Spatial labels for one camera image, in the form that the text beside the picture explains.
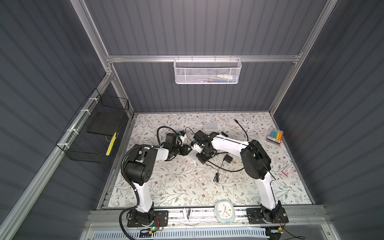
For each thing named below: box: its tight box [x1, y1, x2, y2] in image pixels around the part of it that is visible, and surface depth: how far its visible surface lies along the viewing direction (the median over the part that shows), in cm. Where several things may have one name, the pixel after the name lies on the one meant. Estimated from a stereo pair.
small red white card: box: [281, 165, 294, 177], surface depth 91 cm
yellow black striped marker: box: [106, 132, 117, 156], surface depth 71 cm
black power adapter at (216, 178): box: [213, 159, 225, 183], surface depth 88 cm
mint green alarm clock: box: [215, 199, 236, 224], surface depth 75 cm
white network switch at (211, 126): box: [204, 122, 219, 131], surface depth 112 cm
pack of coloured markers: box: [267, 128, 284, 146], surface depth 107 cm
